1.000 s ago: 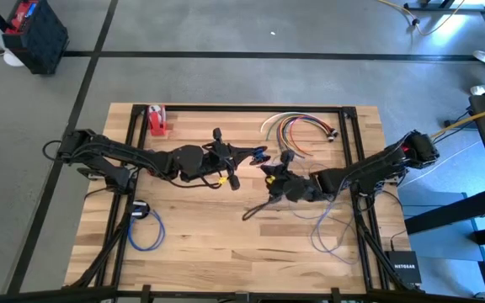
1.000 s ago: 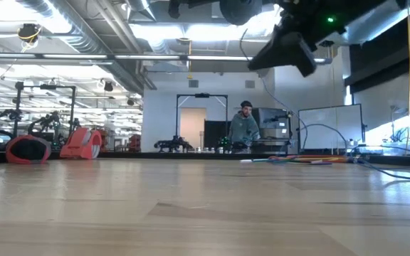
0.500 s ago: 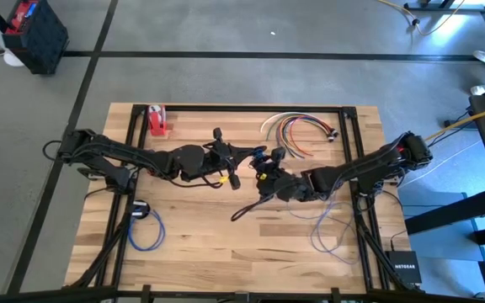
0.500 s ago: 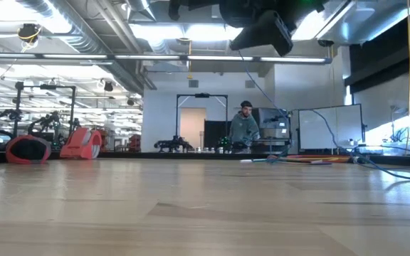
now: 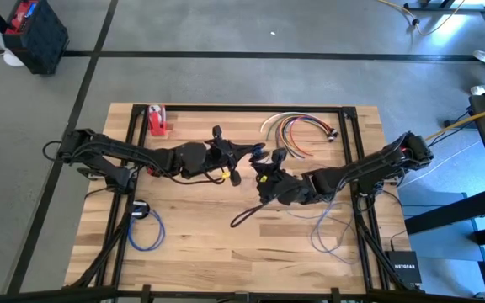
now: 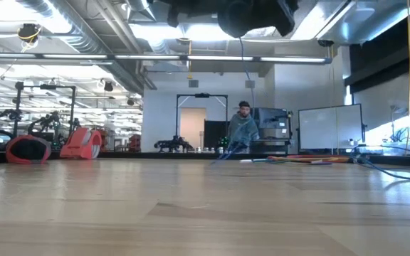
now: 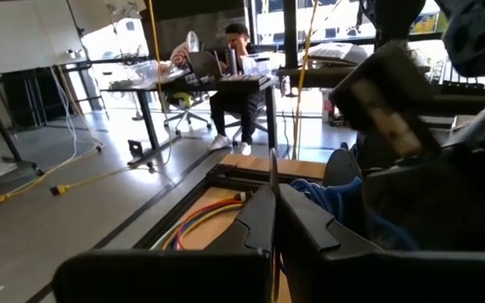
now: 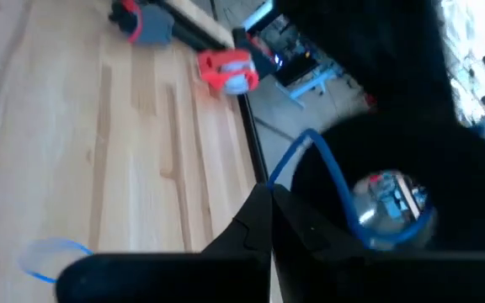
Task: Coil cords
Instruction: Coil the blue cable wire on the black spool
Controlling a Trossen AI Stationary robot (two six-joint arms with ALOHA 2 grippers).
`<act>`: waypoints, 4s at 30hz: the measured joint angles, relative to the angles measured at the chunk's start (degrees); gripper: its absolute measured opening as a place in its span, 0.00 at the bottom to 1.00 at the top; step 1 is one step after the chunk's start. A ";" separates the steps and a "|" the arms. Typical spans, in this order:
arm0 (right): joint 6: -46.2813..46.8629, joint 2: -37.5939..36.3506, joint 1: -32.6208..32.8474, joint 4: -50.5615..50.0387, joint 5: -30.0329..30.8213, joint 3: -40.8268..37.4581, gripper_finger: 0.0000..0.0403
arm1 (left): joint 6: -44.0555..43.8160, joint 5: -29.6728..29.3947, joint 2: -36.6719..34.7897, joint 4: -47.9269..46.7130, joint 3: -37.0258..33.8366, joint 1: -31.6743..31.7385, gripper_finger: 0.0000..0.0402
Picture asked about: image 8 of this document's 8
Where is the grey tube with red rim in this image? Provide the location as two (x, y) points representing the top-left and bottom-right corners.
(108, 0), (175, 46)

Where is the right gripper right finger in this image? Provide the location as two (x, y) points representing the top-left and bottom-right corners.
(271, 187), (370, 254)

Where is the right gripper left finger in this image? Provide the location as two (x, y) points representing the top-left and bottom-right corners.
(201, 183), (274, 254)

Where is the blue ethernet cable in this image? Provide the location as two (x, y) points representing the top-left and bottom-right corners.
(18, 128), (437, 284)

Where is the white desk leg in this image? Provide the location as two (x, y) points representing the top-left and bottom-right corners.
(286, 66), (340, 102)

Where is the black aluminium table frame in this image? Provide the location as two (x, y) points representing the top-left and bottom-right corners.
(157, 0), (271, 185)

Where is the red tape dispenser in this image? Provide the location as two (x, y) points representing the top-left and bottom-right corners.
(195, 48), (261, 96)

